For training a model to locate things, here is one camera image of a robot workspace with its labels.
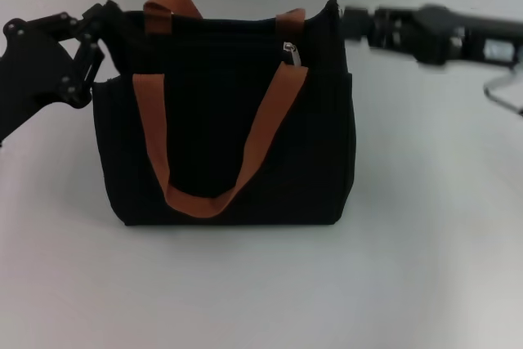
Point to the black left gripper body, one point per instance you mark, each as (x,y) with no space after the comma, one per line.
(32,59)

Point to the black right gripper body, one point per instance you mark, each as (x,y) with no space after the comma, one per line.
(433,34)

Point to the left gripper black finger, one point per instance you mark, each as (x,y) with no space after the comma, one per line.
(102,20)
(86,75)

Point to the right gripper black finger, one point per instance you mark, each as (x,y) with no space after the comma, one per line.
(356,24)

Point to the silver zipper pull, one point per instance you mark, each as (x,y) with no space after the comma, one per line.
(295,55)

